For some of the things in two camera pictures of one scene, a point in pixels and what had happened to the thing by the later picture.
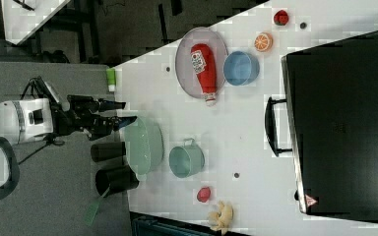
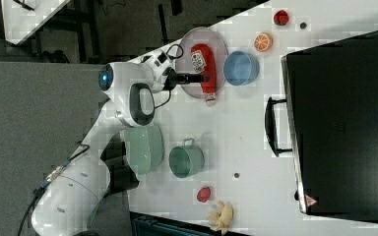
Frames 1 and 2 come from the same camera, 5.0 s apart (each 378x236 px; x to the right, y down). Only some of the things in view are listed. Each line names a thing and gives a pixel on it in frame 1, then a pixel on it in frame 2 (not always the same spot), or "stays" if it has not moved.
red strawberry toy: [281, 18] stays
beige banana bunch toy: [220, 220] stays
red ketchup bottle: [204, 59] stays
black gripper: [83, 112] -> [174, 79]
